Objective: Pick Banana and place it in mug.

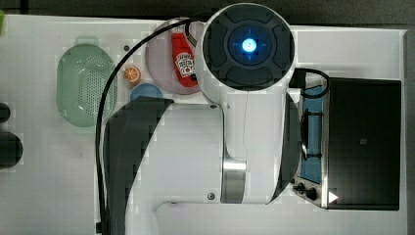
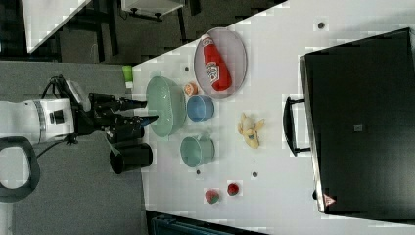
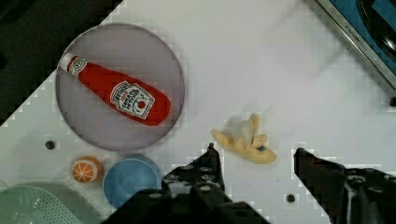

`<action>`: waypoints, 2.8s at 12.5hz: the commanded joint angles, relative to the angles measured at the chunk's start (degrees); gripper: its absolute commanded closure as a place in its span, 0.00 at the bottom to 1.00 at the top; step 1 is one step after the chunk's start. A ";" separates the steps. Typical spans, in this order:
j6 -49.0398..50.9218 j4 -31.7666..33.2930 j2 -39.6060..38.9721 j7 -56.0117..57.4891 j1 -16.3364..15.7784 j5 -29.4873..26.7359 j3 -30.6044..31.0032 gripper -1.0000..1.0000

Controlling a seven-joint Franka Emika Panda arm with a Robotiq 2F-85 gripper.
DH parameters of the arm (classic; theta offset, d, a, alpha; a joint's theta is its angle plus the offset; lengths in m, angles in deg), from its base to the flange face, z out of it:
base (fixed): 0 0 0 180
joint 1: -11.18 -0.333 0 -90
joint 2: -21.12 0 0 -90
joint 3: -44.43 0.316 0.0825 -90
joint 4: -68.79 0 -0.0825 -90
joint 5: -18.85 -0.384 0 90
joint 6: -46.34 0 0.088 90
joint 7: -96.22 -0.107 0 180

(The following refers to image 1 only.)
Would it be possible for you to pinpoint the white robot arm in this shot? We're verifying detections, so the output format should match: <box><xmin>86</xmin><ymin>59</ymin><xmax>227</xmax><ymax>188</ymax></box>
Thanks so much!
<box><xmin>103</xmin><ymin>3</ymin><xmax>297</xmax><ymax>235</ymax></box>

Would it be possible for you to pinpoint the red ketchup bottle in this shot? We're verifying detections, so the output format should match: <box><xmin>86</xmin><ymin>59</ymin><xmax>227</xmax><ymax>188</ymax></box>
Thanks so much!
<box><xmin>170</xmin><ymin>26</ymin><xmax>198</xmax><ymax>88</ymax></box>

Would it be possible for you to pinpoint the blue cup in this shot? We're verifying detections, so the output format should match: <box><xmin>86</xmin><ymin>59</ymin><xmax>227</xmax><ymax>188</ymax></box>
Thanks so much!
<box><xmin>130</xmin><ymin>83</ymin><xmax>163</xmax><ymax>100</ymax></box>

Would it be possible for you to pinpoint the grey round plate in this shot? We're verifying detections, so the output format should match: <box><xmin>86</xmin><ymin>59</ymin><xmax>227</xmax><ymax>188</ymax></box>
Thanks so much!
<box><xmin>145</xmin><ymin>25</ymin><xmax>200</xmax><ymax>95</ymax></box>

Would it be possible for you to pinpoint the orange slice toy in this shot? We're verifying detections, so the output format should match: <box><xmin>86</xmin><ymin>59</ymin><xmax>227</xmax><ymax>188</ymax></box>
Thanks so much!
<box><xmin>123</xmin><ymin>66</ymin><xmax>141</xmax><ymax>84</ymax></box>

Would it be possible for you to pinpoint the green perforated colander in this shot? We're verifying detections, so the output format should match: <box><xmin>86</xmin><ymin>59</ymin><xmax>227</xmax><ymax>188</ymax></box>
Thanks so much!
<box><xmin>56</xmin><ymin>44</ymin><xmax>115</xmax><ymax>127</ymax></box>

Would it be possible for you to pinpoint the black toaster oven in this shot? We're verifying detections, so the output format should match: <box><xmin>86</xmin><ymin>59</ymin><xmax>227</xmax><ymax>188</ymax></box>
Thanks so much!
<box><xmin>292</xmin><ymin>78</ymin><xmax>401</xmax><ymax>211</ymax></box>

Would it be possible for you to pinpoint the black cylinder speaker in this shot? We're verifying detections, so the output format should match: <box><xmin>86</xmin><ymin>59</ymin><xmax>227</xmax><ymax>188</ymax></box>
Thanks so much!
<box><xmin>0</xmin><ymin>132</ymin><xmax>23</xmax><ymax>168</ymax></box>

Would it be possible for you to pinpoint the black oven door handle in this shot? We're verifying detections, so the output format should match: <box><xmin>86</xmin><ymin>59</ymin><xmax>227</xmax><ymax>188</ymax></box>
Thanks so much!
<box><xmin>300</xmin><ymin>110</ymin><xmax>323</xmax><ymax>161</ymax></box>

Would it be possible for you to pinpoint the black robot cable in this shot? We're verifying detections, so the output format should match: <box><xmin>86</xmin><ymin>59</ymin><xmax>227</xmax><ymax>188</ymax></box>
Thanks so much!
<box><xmin>94</xmin><ymin>16</ymin><xmax>209</xmax><ymax>235</ymax></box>

